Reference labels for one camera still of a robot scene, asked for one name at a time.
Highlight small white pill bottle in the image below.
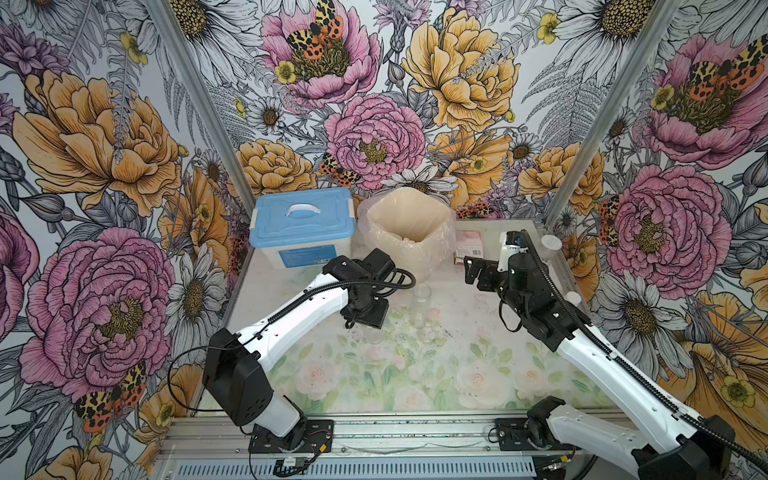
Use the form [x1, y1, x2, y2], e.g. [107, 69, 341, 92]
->
[565, 291, 582, 306]

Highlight clear jar with dried flowers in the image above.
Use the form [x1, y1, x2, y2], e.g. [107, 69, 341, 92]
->
[410, 284, 432, 328]

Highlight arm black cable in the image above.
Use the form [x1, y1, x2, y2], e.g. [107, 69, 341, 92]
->
[518, 229, 768, 469]
[236, 266, 418, 349]

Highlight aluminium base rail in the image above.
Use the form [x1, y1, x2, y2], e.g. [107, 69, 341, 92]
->
[152, 413, 685, 480]

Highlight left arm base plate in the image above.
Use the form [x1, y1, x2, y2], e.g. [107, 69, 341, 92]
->
[248, 418, 335, 454]

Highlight tall jar with white lid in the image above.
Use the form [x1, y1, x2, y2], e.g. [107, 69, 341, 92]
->
[538, 234, 563, 261]

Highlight pink tea packet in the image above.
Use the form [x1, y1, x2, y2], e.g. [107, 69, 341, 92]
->
[454, 230, 484, 265]

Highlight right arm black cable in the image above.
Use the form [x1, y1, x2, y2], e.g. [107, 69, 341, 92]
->
[518, 229, 768, 469]

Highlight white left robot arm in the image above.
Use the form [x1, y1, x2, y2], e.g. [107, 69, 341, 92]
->
[202, 249, 415, 450]

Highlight blue lidded storage box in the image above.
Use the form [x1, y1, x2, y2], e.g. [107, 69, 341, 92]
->
[249, 187, 356, 269]

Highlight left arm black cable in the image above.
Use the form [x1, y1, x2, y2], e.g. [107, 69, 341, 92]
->
[236, 266, 418, 349]

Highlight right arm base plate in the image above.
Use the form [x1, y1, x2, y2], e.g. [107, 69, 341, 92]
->
[489, 417, 577, 452]

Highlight bin with plastic liner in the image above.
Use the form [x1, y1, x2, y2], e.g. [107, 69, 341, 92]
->
[357, 187, 456, 281]

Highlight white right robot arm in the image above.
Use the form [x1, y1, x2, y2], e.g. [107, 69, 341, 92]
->
[464, 250, 735, 479]

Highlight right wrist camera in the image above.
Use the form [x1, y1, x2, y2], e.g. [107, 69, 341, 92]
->
[497, 231, 528, 272]

